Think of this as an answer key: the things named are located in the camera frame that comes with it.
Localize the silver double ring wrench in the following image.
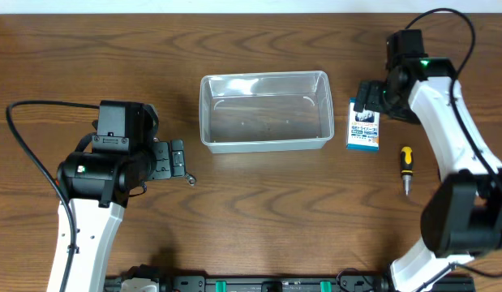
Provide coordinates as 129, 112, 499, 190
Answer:
185, 174, 196, 187

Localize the blue white bit set box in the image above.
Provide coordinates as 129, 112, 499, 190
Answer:
346, 98, 380, 152

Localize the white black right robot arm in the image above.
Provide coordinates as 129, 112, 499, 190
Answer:
354, 29, 502, 291

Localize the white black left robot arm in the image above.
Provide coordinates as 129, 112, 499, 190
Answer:
47, 101, 196, 291

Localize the clear plastic container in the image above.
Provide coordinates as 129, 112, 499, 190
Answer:
199, 71, 335, 154

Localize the stubby yellow black screwdriver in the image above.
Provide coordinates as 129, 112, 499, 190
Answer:
400, 146, 414, 196

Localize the black mounting rail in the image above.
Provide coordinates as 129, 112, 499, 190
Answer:
103, 264, 477, 292

